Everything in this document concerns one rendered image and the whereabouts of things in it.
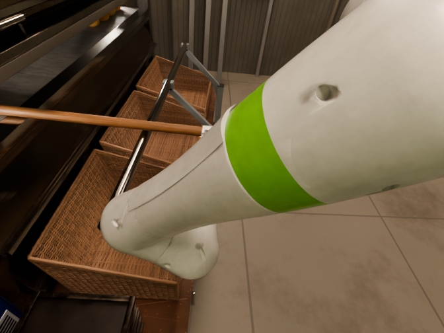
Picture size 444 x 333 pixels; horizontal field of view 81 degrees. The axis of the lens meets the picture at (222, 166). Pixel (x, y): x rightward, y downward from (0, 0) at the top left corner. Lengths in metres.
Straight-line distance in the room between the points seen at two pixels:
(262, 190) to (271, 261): 1.75
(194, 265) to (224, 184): 0.29
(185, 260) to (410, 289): 1.98
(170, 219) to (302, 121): 0.21
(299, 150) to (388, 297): 2.04
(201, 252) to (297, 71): 0.39
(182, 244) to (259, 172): 0.31
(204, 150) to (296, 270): 1.77
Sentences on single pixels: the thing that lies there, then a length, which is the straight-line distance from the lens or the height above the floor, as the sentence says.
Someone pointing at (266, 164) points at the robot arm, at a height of 1.55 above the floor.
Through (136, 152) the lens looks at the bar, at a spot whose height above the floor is 1.17.
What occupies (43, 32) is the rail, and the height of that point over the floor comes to 1.44.
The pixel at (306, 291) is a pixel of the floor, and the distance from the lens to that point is 1.93.
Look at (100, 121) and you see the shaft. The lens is 0.88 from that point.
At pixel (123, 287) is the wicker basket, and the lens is 1.10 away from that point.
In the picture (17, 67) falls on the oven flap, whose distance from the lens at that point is 0.73.
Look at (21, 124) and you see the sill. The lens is 0.99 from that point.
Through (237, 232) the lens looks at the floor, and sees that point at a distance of 2.00.
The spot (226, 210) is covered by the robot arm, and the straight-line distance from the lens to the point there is 0.25.
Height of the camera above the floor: 1.67
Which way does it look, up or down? 43 degrees down
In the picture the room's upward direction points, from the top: 8 degrees clockwise
